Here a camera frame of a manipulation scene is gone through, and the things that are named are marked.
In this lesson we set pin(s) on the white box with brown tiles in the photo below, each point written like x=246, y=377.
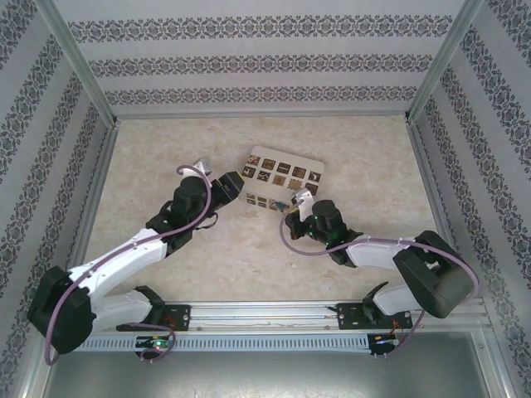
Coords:
x=265, y=153

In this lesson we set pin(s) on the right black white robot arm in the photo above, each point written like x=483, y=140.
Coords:
x=435, y=282

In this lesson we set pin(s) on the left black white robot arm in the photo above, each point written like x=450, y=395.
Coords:
x=58, y=307

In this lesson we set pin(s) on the left controller board green light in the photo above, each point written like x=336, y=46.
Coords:
x=155, y=343

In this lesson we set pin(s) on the grey metal sheet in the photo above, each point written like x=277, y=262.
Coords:
x=265, y=377

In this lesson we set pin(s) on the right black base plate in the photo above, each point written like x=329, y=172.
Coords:
x=348, y=317

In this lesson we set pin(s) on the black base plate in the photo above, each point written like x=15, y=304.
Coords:
x=180, y=317
x=348, y=317

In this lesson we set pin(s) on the long aluminium mounting rail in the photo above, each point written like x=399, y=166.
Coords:
x=265, y=317

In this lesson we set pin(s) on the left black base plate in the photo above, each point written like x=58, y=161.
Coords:
x=180, y=317

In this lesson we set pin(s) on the aluminium frame post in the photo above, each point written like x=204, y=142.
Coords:
x=448, y=58
x=79, y=62

